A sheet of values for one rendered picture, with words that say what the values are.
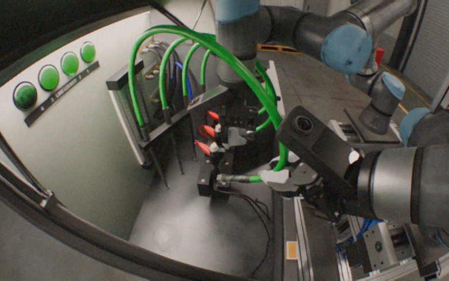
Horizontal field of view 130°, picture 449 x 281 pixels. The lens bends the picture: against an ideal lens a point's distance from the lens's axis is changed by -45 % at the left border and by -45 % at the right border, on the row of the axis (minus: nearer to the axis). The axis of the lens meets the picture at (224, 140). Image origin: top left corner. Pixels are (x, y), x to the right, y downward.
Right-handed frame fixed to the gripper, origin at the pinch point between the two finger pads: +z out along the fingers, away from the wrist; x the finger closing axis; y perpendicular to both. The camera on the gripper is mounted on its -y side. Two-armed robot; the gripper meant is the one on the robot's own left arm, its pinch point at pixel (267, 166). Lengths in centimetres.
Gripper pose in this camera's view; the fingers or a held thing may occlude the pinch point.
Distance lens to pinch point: 35.0
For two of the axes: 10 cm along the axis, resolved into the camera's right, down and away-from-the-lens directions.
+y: 6.3, 7.5, 1.9
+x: 6.7, -6.5, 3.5
